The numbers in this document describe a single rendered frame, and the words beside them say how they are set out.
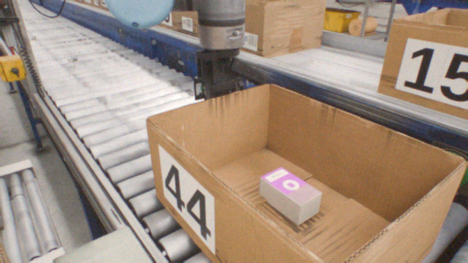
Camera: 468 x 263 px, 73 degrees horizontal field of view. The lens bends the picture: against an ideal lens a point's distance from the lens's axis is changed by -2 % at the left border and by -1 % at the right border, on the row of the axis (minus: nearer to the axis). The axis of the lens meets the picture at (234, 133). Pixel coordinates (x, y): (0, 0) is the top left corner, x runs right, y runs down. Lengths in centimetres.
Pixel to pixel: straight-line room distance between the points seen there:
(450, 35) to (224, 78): 43
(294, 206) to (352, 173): 13
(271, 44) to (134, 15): 65
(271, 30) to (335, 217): 64
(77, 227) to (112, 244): 124
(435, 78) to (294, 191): 37
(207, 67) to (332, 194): 35
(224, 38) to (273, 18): 44
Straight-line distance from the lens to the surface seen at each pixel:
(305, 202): 55
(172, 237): 57
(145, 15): 47
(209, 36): 62
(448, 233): 68
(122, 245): 57
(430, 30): 75
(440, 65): 75
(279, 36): 107
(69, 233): 180
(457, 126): 70
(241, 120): 68
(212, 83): 65
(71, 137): 95
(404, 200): 59
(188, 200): 50
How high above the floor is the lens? 115
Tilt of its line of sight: 28 degrees down
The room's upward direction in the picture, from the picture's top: straight up
